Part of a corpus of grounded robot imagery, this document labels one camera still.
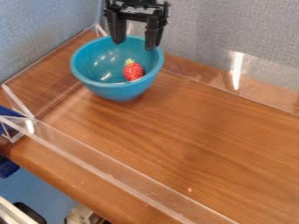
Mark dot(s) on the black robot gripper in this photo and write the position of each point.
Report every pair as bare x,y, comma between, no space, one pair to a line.
148,11

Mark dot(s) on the red toy strawberry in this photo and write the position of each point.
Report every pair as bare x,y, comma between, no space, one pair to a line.
132,70

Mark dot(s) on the blue plastic bowl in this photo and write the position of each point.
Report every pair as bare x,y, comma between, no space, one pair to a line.
98,63

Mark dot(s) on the blue table clamp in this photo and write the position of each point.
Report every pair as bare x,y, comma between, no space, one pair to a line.
8,167

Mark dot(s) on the black and white equipment below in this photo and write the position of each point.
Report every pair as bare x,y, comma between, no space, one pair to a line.
18,213

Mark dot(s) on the clear acrylic barrier wall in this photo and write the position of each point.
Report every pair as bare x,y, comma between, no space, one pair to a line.
202,151

